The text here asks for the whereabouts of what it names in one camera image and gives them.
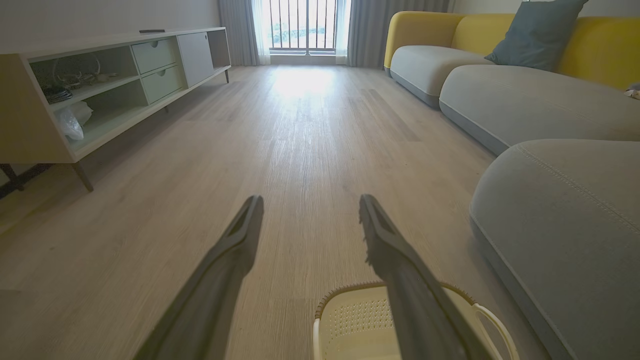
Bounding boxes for window with metal railing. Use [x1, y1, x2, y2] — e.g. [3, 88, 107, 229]
[269, 0, 338, 55]

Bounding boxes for pale green cabinet drawer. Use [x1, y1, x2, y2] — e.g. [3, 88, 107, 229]
[131, 38, 178, 75]
[141, 64, 186, 105]

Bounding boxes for sheer white curtain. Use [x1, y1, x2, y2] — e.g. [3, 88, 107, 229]
[251, 0, 272, 66]
[335, 0, 352, 66]

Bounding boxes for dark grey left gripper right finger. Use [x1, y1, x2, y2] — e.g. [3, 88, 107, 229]
[358, 194, 497, 360]

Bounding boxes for grey curtain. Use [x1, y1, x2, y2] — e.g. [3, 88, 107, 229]
[218, 0, 261, 67]
[347, 0, 451, 69]

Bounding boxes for clear plastic bag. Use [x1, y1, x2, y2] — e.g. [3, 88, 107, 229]
[54, 101, 94, 142]

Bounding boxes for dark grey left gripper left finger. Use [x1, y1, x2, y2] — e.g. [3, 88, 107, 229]
[132, 195, 265, 360]

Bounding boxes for blue grey throw pillow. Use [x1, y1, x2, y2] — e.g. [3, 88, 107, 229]
[484, 0, 590, 72]

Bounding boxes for black metal stand legs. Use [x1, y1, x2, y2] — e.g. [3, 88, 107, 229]
[0, 163, 55, 199]

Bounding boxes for white perforated laundry basket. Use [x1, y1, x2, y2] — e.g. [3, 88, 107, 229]
[312, 281, 521, 360]

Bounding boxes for metal wire ornament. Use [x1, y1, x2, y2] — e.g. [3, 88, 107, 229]
[50, 55, 120, 88]

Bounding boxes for grey cabinet door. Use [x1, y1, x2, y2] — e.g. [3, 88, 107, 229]
[176, 31, 215, 88]

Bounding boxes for beige television cabinet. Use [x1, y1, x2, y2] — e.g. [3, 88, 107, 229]
[0, 26, 232, 193]

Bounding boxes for grey sofa seat cushion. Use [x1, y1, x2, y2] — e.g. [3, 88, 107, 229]
[469, 139, 640, 360]
[389, 45, 493, 110]
[439, 64, 640, 156]

